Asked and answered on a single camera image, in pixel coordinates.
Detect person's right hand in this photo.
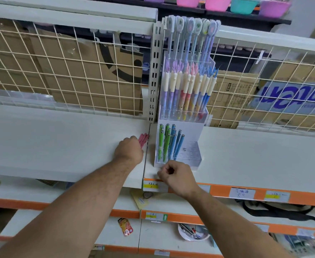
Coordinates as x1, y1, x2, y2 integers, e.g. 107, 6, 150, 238
157, 160, 201, 199

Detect person's left hand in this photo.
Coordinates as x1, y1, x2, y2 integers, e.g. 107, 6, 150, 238
113, 136, 144, 165

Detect bunch of pink pens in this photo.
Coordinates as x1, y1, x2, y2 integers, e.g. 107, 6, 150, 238
138, 133, 149, 148

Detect person's right forearm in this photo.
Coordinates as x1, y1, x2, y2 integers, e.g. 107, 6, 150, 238
186, 185, 293, 258

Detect person's left forearm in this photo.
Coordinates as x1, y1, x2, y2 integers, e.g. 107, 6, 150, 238
0, 156, 138, 258

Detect row of green and blue pens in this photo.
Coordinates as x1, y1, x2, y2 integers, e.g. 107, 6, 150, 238
157, 123, 185, 163

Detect clear acrylic pen display stand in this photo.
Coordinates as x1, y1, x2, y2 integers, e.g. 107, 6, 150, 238
153, 52, 216, 171

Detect lower white shelf orange edge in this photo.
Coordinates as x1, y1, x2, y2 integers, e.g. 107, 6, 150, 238
0, 175, 141, 218
141, 191, 315, 238

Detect green and yellow price label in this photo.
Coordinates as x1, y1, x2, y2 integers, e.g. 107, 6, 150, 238
146, 212, 168, 222

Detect metal tools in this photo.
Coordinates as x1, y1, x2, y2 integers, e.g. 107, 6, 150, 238
180, 224, 202, 239

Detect white plate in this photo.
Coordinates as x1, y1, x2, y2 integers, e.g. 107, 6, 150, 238
177, 223, 211, 242

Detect red snack packet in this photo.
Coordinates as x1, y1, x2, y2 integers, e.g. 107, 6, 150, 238
118, 218, 134, 237

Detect white price label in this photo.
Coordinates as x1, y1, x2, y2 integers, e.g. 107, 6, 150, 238
229, 187, 256, 200

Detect white shelf board orange edge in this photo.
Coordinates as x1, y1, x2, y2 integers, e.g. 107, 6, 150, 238
143, 123, 315, 208

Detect row of white-grip pastel pens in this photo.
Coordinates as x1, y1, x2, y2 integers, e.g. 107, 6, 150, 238
160, 60, 219, 120

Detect white slotted shelf upright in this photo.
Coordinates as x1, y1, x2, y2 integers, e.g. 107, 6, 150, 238
147, 21, 165, 124

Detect plain brown cardboard box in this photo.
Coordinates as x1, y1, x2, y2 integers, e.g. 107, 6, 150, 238
207, 70, 260, 129

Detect cardboard box with black print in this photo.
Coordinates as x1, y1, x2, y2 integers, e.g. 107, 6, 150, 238
0, 17, 144, 116

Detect row of tall capped pastel pens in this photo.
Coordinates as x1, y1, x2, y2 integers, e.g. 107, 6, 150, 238
165, 15, 222, 62

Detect blue and white printed box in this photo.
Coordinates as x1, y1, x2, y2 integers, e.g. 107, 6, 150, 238
250, 82, 315, 116

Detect black shelf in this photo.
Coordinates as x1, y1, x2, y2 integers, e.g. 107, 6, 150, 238
74, 0, 292, 26

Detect white top shelf board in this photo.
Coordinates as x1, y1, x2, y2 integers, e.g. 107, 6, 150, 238
0, 0, 158, 36
217, 25, 315, 54

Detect pink plastic bowl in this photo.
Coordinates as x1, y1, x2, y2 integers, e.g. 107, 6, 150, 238
204, 0, 233, 12
176, 0, 201, 8

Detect teal plastic bowl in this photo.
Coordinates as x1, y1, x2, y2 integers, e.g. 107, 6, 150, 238
230, 0, 258, 15

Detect black bag strap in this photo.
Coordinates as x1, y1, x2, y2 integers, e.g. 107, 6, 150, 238
237, 200, 315, 227

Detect white wire mesh panel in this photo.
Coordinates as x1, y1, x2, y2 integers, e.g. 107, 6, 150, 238
0, 16, 154, 116
208, 37, 315, 135

